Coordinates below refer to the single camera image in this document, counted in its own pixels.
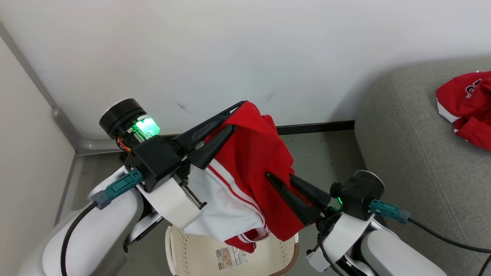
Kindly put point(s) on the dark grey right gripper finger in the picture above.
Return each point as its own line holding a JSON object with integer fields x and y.
{"x": 314, "y": 195}
{"x": 299, "y": 209}

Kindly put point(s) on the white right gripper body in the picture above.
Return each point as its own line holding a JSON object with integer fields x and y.
{"x": 345, "y": 234}

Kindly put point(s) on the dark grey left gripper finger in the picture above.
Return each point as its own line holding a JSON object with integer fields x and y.
{"x": 195, "y": 134}
{"x": 209, "y": 151}

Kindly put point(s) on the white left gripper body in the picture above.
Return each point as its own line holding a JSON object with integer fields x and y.
{"x": 168, "y": 203}

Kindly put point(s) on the red and white striped garment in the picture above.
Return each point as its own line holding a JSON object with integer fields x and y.
{"x": 253, "y": 153}

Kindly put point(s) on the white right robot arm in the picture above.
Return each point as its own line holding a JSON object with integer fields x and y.
{"x": 391, "y": 253}

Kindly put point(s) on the cream plastic laundry basket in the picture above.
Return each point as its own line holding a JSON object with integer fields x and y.
{"x": 191, "y": 257}

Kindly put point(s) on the printed paper basket label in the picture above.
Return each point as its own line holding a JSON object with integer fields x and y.
{"x": 231, "y": 257}

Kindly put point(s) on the black round right wrist motor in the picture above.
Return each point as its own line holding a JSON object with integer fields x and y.
{"x": 372, "y": 180}

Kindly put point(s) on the black round wrist motor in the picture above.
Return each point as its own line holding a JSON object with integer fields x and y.
{"x": 372, "y": 180}
{"x": 121, "y": 115}

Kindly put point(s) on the black baseboard strip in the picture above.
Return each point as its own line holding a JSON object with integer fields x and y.
{"x": 314, "y": 127}

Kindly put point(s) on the black round left wrist motor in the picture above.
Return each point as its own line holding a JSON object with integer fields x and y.
{"x": 121, "y": 115}

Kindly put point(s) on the grey metal partition foot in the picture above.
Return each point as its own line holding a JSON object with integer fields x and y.
{"x": 88, "y": 145}

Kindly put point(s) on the grey fabric sofa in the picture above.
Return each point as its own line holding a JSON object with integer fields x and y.
{"x": 414, "y": 153}

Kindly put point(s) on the beige partition panel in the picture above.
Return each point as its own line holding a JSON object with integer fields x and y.
{"x": 27, "y": 153}

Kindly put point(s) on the red jersey with lettering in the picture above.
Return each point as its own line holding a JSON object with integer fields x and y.
{"x": 468, "y": 103}

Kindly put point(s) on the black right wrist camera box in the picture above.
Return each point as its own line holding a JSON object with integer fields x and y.
{"x": 355, "y": 199}

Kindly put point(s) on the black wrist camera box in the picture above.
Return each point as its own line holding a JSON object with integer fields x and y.
{"x": 355, "y": 199}
{"x": 153, "y": 161}

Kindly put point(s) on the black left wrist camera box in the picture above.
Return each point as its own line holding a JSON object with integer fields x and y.
{"x": 153, "y": 161}

